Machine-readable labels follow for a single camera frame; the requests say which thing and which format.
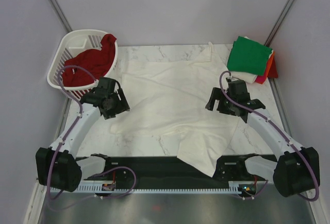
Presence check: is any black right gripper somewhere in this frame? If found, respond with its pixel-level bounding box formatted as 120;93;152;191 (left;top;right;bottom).
205;87;237;116

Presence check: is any white Coca-Cola t-shirt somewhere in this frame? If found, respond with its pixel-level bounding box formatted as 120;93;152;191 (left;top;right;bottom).
110;44;238;177

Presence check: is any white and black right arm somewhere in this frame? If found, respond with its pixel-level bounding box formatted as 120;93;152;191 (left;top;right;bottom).
205;79;320;202

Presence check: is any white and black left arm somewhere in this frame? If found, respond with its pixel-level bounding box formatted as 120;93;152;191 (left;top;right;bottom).
36;77;130;192

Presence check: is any red t-shirt in basket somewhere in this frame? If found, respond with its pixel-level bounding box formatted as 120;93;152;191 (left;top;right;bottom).
62;34;117;87

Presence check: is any pink folded t-shirt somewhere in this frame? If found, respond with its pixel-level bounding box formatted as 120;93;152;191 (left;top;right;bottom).
255;75;267;84

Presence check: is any green folded t-shirt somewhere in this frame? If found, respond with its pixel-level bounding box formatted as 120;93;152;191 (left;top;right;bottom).
227;36;273;76

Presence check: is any dark red folded t-shirt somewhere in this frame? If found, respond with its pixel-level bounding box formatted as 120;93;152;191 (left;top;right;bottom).
268;54;278;78

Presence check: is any white plastic laundry basket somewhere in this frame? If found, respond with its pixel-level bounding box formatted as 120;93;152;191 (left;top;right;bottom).
47;29;121;100

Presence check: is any orange folded t-shirt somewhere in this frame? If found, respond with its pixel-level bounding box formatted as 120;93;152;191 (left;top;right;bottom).
264;51;275;78

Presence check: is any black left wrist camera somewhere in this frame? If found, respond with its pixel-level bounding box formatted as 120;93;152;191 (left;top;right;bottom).
97;77;121;95

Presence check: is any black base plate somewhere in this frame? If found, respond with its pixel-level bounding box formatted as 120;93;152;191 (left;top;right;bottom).
80;156;265;196

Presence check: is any white slotted cable duct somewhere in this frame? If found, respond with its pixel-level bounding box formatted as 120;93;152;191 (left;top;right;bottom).
50;181;269;193

